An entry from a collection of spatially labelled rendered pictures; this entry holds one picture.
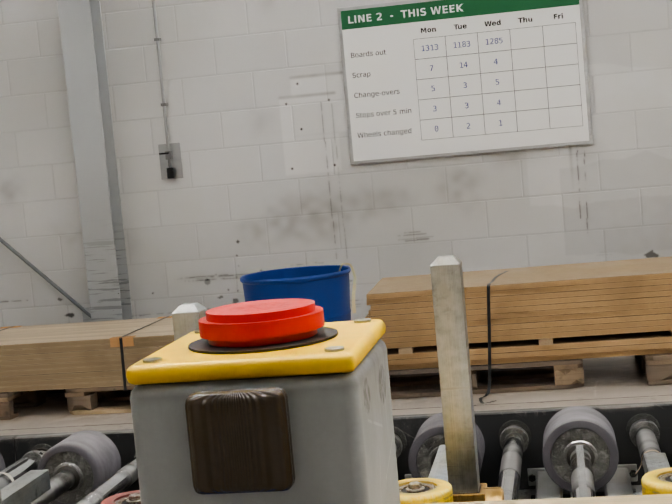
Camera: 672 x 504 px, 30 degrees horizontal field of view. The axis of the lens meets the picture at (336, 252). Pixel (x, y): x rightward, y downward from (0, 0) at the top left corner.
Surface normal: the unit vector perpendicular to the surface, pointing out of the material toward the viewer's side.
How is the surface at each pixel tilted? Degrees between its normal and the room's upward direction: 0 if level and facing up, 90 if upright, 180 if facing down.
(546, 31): 90
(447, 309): 90
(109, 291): 90
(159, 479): 90
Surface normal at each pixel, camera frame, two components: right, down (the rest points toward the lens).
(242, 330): -0.24, 0.10
